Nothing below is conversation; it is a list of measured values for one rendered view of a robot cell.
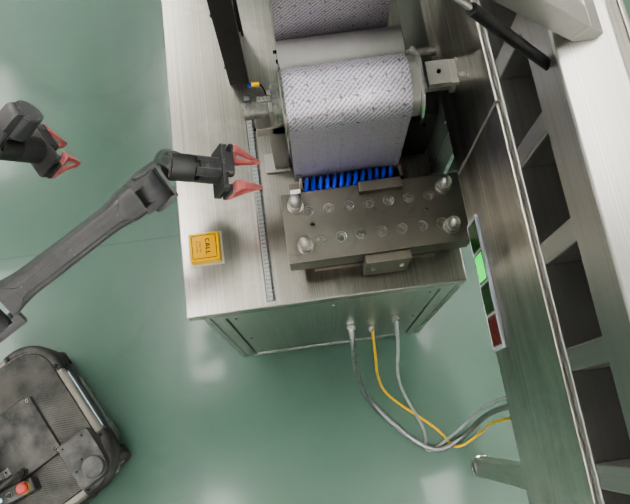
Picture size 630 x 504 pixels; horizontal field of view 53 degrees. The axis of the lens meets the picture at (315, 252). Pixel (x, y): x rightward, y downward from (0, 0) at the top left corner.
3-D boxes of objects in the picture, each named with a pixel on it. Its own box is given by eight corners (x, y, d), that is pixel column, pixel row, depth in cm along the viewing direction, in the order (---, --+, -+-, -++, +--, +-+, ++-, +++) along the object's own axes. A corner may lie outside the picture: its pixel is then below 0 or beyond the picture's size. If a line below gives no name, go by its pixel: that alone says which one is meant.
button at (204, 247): (190, 237, 150) (188, 234, 148) (219, 233, 150) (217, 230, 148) (192, 265, 148) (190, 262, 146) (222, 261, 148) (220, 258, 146)
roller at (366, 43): (278, 62, 138) (273, 28, 127) (391, 47, 139) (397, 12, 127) (284, 110, 135) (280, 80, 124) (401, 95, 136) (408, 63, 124)
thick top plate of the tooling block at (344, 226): (282, 204, 144) (280, 195, 139) (452, 181, 145) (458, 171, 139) (290, 271, 140) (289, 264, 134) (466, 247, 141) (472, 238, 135)
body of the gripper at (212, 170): (222, 200, 133) (188, 197, 129) (218, 156, 136) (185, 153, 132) (233, 187, 128) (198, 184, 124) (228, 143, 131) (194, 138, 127)
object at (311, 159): (294, 179, 142) (290, 143, 124) (397, 165, 143) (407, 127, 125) (295, 181, 142) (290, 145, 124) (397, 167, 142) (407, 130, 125)
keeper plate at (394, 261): (362, 267, 146) (364, 255, 136) (404, 262, 146) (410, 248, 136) (363, 278, 145) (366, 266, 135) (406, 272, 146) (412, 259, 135)
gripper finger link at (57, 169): (76, 137, 141) (42, 132, 132) (93, 160, 139) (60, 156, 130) (59, 158, 143) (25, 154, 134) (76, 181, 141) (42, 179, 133)
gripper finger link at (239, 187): (257, 203, 137) (216, 200, 133) (253, 173, 139) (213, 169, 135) (269, 190, 131) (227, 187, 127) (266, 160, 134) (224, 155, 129)
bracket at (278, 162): (262, 156, 156) (247, 92, 126) (288, 153, 156) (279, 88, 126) (264, 175, 154) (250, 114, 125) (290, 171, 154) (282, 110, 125)
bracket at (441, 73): (423, 66, 119) (424, 60, 117) (452, 62, 120) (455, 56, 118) (427, 89, 118) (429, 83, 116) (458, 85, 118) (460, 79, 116)
